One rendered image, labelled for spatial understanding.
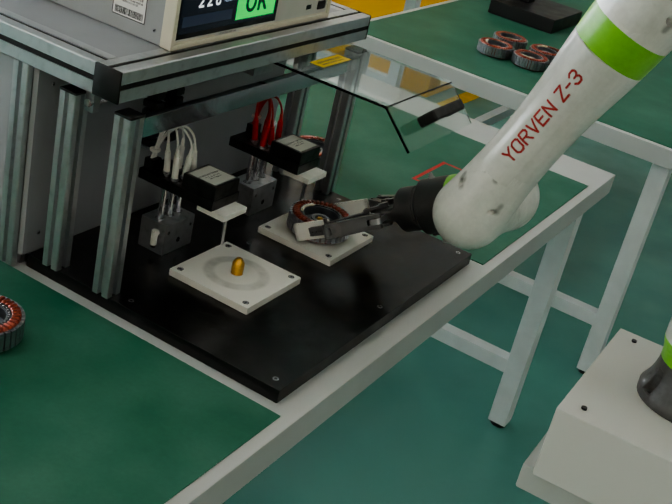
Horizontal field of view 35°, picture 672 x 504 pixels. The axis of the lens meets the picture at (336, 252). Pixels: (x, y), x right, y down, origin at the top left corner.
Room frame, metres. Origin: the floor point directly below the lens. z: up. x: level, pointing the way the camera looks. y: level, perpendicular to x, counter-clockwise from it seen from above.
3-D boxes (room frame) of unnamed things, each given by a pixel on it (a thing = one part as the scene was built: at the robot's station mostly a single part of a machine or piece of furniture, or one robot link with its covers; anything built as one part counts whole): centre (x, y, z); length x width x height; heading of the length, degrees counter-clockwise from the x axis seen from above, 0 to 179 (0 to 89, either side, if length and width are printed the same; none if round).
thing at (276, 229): (1.71, 0.04, 0.78); 0.15 x 0.15 x 0.01; 65
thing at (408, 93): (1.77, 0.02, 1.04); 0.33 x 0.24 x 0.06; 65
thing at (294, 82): (1.65, 0.18, 1.03); 0.62 x 0.01 x 0.03; 155
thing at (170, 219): (1.56, 0.27, 0.80); 0.07 x 0.05 x 0.06; 155
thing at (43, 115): (1.71, 0.32, 0.92); 0.66 x 0.01 x 0.30; 155
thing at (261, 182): (1.78, 0.17, 0.80); 0.07 x 0.05 x 0.06; 155
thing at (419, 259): (1.61, 0.11, 0.76); 0.64 x 0.47 x 0.02; 155
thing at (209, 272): (1.49, 0.14, 0.78); 0.15 x 0.15 x 0.01; 65
